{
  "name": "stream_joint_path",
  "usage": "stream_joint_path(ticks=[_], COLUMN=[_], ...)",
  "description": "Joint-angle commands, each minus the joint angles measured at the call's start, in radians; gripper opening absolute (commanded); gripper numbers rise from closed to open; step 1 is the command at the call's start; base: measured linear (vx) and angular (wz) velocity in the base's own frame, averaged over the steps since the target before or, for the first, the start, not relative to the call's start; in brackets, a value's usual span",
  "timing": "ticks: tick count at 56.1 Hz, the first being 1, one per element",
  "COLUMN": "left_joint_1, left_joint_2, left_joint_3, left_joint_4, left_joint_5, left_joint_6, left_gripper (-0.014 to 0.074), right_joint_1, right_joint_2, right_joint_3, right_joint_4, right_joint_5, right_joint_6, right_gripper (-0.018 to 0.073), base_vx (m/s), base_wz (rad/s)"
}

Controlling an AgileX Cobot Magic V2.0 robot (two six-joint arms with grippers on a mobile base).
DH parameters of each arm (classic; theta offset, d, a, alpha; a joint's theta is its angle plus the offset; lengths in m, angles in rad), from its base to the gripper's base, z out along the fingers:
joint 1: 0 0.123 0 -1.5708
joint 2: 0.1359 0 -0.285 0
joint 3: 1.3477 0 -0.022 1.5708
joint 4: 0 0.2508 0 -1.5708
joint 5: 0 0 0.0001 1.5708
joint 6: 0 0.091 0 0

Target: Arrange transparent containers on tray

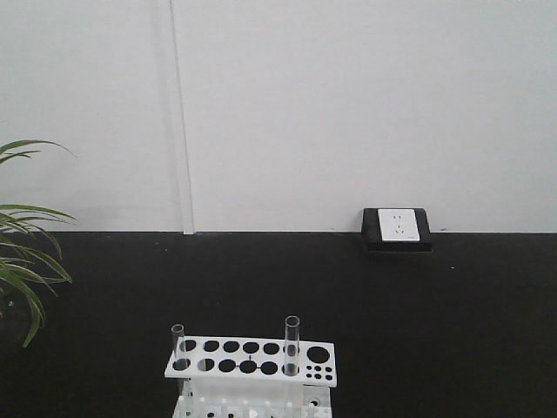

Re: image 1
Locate tall clear glass tube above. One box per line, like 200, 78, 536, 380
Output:
284, 315, 300, 377

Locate short clear glass tube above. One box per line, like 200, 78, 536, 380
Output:
171, 324, 190, 371

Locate black-framed white power socket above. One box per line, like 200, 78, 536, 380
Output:
361, 208, 433, 253

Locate white test tube rack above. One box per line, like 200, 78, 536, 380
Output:
164, 336, 337, 417

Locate green leafy plant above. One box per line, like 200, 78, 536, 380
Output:
0, 138, 77, 348

